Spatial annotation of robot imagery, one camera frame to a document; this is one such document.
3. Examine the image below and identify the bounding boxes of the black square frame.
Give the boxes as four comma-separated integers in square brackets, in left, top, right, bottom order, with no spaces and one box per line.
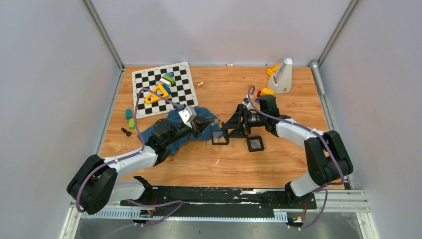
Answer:
[246,136,265,152]

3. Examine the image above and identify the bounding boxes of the white wedge stand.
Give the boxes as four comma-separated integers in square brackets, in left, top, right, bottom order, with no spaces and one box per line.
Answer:
[268,58,293,94]

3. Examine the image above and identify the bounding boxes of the black chess piece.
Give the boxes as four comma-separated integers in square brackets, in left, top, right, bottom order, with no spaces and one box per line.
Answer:
[121,128,132,137]

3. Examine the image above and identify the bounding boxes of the colourful toy train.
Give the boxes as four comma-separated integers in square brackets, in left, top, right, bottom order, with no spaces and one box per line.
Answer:
[255,88,274,103]

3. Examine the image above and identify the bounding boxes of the round metal brooch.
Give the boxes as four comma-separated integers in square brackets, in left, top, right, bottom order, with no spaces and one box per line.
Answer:
[250,139,261,149]

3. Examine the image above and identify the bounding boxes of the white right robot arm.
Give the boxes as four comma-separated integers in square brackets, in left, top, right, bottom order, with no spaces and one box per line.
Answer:
[221,95,353,208]

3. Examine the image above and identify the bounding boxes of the stacked colour blocks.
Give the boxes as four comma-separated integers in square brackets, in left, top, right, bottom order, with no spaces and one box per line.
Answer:
[159,72,175,94]

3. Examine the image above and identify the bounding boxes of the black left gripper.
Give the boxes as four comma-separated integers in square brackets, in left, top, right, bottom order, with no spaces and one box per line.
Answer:
[164,115,214,146]

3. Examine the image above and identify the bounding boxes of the green block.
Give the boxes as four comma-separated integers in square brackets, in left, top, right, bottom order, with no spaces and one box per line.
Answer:
[128,118,135,129]

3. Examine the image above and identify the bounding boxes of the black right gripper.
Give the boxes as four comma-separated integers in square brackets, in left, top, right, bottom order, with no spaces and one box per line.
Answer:
[222,104,266,138]

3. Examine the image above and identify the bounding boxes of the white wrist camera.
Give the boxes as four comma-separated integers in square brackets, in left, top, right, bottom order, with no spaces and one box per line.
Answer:
[242,98,249,107]
[178,106,197,128]

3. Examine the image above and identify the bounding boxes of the teal block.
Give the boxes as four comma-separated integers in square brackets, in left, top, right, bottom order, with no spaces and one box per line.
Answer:
[125,109,133,120]

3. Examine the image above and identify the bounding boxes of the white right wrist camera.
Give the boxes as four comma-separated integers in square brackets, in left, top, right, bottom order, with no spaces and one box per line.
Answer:
[242,98,249,107]

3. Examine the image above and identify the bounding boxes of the yellow plastic piece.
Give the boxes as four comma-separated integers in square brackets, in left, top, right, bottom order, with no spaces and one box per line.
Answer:
[266,62,280,76]

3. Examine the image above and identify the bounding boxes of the yellow triangle frame toy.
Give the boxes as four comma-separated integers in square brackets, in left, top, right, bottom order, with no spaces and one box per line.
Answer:
[144,84,171,105]

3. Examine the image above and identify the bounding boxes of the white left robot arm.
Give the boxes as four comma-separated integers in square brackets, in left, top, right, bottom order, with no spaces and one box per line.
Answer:
[66,116,219,215]

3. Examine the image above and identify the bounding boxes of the black wire cube frame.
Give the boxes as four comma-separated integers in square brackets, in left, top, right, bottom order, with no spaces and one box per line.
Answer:
[211,130,229,145]

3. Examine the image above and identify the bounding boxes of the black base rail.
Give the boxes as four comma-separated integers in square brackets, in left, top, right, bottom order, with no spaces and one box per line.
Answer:
[136,186,317,218]

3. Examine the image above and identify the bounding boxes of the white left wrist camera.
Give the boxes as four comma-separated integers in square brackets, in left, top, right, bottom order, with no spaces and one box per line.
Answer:
[178,106,197,128]

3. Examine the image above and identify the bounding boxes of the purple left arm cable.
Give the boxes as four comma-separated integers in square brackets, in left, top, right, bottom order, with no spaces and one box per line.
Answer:
[76,88,185,228]

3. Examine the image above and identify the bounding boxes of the black white checkerboard sheet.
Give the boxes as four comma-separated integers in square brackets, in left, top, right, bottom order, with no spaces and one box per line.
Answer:
[132,61,199,119]

